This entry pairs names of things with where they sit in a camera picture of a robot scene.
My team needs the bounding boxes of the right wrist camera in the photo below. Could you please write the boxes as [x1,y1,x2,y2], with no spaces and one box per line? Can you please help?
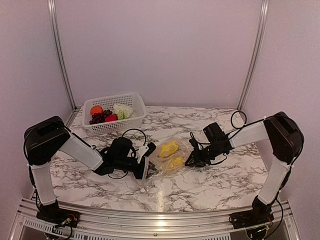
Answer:
[189,132,201,153]

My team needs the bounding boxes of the right aluminium frame post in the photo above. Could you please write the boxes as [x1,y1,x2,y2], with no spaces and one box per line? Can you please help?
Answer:
[237,0,270,111]

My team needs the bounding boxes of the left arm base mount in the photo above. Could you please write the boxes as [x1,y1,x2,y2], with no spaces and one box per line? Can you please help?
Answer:
[36,207,80,228]

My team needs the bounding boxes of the white perforated plastic basket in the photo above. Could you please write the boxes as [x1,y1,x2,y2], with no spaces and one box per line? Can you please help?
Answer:
[82,93,147,136]

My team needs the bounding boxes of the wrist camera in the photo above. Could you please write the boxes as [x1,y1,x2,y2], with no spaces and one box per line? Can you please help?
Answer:
[189,132,201,153]
[136,142,156,163]

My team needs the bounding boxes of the aluminium frame post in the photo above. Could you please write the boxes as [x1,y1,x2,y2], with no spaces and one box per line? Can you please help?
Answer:
[47,0,78,112]
[237,0,270,111]

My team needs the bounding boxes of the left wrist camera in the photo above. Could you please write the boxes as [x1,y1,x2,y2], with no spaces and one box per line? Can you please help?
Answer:
[136,142,156,163]

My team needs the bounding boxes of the red fake pepper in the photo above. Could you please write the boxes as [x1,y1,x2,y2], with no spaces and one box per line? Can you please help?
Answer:
[104,114,118,123]

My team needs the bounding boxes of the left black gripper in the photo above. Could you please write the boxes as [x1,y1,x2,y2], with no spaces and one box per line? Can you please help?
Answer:
[115,157,160,180]

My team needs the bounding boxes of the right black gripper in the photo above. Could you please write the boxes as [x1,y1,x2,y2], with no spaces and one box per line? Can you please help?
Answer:
[184,143,224,167]

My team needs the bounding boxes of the front aluminium rail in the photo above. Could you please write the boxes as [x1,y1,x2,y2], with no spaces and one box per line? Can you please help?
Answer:
[9,199,301,240]

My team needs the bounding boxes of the orange fake pumpkin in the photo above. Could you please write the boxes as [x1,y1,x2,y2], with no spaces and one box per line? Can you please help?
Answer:
[90,105,104,116]

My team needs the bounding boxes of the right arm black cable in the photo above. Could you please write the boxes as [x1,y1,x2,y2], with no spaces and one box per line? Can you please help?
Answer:
[224,110,266,141]

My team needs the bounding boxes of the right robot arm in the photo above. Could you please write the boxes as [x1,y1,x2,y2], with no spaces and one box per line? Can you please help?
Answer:
[185,111,305,224]

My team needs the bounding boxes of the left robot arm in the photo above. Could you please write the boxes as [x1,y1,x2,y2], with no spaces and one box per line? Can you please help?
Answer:
[23,115,156,223]

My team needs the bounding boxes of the left aluminium frame post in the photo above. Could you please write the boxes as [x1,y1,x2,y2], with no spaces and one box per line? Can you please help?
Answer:
[47,0,78,112]

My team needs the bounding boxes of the purple fake grapes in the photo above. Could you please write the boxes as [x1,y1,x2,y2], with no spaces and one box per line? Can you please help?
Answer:
[89,109,113,125]

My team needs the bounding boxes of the clear zip top bag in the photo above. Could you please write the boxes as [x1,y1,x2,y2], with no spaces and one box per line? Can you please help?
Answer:
[131,134,193,193]

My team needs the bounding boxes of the white fake cauliflower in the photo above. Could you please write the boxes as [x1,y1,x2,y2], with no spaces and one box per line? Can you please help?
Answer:
[113,103,134,120]

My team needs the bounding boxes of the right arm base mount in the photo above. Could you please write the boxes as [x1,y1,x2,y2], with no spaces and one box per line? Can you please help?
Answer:
[229,210,274,229]

